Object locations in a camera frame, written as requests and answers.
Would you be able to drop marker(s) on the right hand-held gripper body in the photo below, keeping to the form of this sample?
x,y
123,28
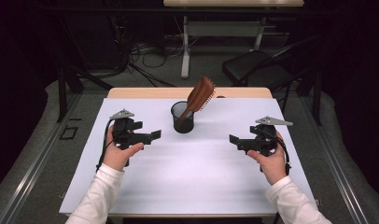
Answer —
x,y
267,140

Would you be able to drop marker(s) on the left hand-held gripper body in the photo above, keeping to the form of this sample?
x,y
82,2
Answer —
x,y
123,130

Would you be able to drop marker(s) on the black mesh pen holder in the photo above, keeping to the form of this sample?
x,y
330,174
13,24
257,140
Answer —
x,y
184,126

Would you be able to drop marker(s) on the wooden hairbrush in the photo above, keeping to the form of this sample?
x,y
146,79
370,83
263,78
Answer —
x,y
200,93

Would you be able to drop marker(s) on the person's right hand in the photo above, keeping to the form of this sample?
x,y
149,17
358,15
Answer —
x,y
273,166

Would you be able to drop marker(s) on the person's left hand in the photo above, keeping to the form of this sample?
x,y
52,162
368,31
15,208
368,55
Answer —
x,y
116,157

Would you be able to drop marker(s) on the wooden table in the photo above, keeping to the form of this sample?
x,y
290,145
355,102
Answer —
x,y
153,92

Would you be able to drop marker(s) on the white table cover sheet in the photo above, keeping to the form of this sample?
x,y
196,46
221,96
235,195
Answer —
x,y
190,174

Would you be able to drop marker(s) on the black chair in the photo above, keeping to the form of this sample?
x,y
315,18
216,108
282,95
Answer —
x,y
256,67

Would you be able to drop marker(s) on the black metal stand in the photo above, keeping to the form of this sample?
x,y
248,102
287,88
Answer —
x,y
62,93

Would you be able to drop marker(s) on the white metal-framed desk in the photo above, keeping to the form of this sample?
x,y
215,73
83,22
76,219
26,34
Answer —
x,y
225,28

